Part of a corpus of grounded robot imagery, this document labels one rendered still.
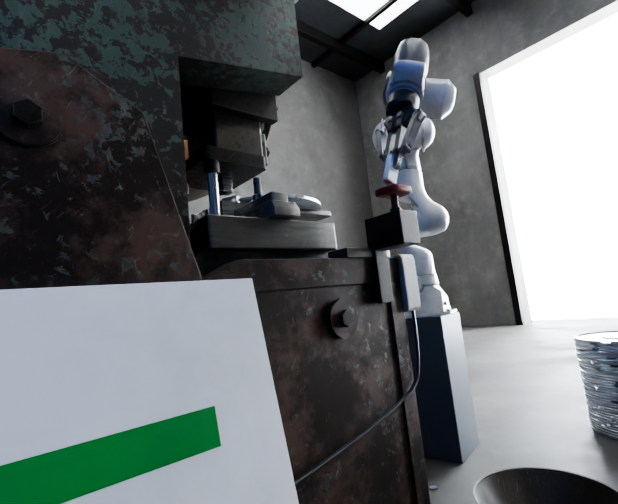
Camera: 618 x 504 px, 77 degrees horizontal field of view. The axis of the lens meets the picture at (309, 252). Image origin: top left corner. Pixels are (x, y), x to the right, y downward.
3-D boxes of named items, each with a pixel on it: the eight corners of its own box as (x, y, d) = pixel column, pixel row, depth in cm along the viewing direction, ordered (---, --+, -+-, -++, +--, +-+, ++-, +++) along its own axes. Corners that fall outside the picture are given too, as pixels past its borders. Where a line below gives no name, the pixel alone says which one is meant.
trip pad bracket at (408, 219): (391, 301, 87) (380, 216, 89) (429, 298, 80) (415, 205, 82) (374, 304, 83) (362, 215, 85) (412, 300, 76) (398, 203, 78)
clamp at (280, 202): (254, 233, 88) (250, 189, 89) (300, 216, 75) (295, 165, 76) (230, 232, 84) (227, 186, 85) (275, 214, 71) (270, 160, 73)
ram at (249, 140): (248, 181, 108) (239, 83, 112) (279, 163, 97) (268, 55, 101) (188, 173, 97) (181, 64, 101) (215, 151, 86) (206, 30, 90)
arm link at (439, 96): (388, 87, 128) (387, 67, 98) (446, 93, 125) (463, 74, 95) (382, 122, 131) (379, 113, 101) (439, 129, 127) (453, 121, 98)
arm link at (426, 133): (392, 183, 153) (388, 143, 157) (436, 177, 149) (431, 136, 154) (389, 160, 135) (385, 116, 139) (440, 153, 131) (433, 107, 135)
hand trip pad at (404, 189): (396, 226, 86) (391, 193, 87) (419, 220, 82) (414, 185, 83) (375, 225, 82) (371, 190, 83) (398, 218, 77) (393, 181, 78)
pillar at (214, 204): (217, 220, 84) (213, 158, 86) (222, 217, 82) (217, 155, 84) (208, 219, 83) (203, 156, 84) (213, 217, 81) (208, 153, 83)
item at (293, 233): (235, 275, 118) (234, 255, 119) (338, 249, 84) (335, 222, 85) (131, 279, 99) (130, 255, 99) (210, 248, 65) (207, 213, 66)
